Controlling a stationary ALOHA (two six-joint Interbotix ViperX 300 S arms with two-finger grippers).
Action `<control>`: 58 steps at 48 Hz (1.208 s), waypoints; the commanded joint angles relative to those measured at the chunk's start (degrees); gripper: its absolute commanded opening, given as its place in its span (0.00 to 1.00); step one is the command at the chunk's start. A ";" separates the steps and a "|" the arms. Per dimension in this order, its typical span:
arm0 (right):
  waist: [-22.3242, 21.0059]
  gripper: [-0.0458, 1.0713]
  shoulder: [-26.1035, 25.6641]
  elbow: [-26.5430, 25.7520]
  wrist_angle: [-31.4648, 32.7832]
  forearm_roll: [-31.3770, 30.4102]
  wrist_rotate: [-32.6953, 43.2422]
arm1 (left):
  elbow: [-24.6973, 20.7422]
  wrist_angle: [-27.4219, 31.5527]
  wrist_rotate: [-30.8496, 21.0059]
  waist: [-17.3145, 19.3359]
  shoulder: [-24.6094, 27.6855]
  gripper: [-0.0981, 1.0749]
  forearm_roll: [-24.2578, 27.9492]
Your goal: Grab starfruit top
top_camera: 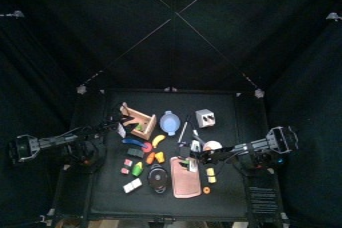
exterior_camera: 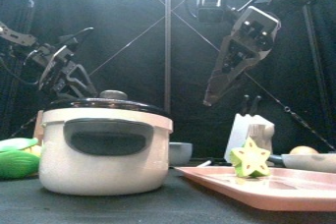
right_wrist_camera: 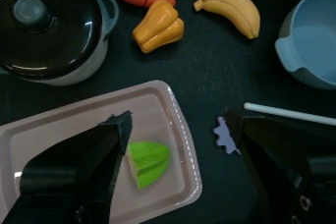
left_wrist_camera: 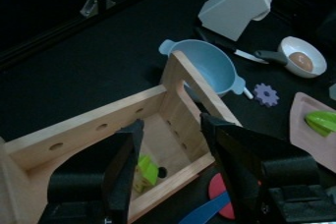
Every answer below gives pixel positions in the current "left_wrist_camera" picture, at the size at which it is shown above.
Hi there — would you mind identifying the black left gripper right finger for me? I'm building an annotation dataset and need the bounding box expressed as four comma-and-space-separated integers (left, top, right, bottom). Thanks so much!
200, 112, 336, 224

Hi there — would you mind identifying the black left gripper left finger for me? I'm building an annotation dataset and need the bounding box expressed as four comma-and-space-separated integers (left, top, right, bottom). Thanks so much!
39, 118, 146, 224

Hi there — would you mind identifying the green starfruit top piece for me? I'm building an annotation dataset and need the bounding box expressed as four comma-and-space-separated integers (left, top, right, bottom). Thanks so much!
132, 154, 160, 194

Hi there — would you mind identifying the green starfruit piece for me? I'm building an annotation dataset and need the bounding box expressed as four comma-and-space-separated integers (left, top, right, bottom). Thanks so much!
132, 154, 160, 194
304, 110, 336, 138

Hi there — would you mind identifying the red round disc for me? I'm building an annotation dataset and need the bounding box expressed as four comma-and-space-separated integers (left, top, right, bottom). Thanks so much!
208, 172, 236, 220

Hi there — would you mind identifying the wooden crate with holes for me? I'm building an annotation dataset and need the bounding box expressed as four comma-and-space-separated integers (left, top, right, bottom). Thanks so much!
0, 50, 244, 224

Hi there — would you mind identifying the pink cutting board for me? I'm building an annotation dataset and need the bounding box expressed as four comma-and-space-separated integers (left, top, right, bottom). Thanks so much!
290, 91, 336, 174

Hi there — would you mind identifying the purple gear shape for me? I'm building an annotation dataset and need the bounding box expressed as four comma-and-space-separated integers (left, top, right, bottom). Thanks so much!
254, 83, 282, 108

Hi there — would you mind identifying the light blue colander bowl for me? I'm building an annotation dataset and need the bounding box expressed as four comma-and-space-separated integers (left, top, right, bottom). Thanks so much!
158, 38, 247, 98

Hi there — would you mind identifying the brown toy egg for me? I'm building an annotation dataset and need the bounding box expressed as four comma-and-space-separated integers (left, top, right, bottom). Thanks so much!
288, 51, 315, 73

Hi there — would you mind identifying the grey toy appliance box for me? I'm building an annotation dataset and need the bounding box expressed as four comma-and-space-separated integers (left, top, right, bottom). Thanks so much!
198, 0, 274, 42

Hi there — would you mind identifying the blue spatula handle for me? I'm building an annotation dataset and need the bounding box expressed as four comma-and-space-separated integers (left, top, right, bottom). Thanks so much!
178, 191, 231, 224

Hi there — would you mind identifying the toy knife black handle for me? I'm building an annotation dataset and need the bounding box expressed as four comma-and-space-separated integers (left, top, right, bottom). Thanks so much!
195, 27, 271, 65

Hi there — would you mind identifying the white pan grey handle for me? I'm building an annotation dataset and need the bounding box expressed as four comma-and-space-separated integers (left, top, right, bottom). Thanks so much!
255, 35, 328, 79

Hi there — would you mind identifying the metal frame bracket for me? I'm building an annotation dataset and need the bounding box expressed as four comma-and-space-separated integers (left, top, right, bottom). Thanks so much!
79, 0, 118, 18

